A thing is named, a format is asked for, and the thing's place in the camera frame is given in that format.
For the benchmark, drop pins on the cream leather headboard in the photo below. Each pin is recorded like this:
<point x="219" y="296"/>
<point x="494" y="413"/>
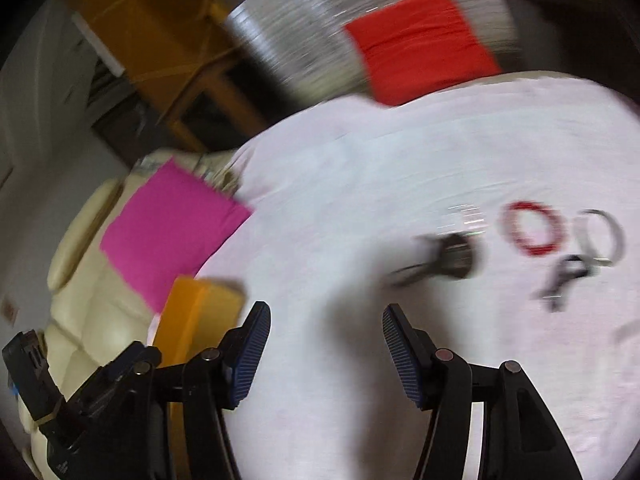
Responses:
<point x="94" y="314"/>

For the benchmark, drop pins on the red cushion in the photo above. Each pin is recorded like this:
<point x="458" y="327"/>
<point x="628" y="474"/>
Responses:
<point x="416" y="47"/>

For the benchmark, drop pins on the pale pink textured bedspread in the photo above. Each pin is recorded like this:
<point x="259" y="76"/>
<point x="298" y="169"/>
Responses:
<point x="349" y="191"/>

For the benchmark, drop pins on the silver cuff bangle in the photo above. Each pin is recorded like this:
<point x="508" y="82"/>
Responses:
<point x="586" y="244"/>

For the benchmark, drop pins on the magenta cushion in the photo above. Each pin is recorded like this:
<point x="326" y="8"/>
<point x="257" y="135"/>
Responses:
<point x="169" y="228"/>

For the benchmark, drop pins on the orange cardboard jewelry box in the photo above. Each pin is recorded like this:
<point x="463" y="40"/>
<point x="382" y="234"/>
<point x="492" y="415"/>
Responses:
<point x="195" y="338"/>

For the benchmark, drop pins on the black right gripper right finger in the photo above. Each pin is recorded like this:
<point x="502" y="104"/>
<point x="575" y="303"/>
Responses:
<point x="520" y="438"/>

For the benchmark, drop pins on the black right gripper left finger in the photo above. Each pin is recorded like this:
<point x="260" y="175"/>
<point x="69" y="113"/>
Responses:
<point x="248" y="345"/>

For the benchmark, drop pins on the wooden side table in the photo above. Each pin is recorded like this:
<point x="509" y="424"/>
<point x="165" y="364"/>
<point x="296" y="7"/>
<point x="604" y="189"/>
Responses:
<point x="171" y="52"/>

